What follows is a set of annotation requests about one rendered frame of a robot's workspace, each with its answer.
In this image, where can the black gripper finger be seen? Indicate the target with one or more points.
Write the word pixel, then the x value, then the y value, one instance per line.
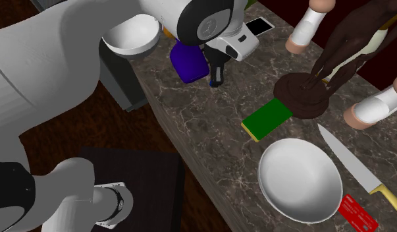
pixel 218 75

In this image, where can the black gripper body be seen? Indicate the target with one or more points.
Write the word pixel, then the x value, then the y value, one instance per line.
pixel 217 57

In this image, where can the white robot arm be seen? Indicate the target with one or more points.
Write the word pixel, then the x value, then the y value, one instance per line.
pixel 41 64

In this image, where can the small yellow object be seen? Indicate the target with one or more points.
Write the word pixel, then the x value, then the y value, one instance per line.
pixel 167 32

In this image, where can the green object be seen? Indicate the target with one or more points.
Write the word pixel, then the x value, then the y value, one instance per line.
pixel 249 4

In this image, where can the green and yellow sponge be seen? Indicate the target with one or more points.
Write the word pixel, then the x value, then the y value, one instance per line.
pixel 268 118

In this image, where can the dark brown figure statue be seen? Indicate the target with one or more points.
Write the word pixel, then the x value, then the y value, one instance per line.
pixel 301 94

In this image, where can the small white bowl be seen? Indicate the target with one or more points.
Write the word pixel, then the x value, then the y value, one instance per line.
pixel 130 35

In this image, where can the pink and white cylinder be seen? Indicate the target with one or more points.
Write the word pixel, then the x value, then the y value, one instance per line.
pixel 305 30
pixel 374 107

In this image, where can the dark grey box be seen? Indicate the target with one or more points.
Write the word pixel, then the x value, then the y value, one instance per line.
pixel 118 80

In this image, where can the large white bowl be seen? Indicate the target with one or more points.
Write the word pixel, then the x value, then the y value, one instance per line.
pixel 299 180

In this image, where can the white and yellow bottle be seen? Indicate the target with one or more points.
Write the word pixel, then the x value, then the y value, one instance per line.
pixel 376 43

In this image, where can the red card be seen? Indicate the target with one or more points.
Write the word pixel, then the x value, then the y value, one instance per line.
pixel 357 213

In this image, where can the black phone white frame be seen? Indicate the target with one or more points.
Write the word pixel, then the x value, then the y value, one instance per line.
pixel 258 26

